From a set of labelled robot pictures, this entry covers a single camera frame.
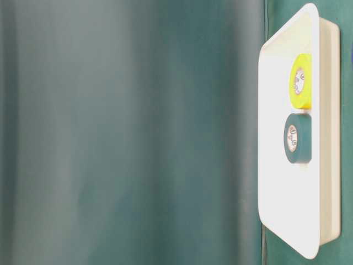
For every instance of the teal tape roll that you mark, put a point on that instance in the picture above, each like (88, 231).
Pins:
(298, 138)

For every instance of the yellow tape roll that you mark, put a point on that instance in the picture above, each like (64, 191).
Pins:
(300, 84)

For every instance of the green table cloth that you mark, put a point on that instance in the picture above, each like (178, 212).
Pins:
(129, 132)

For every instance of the white plastic tray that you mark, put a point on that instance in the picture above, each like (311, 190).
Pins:
(300, 202)

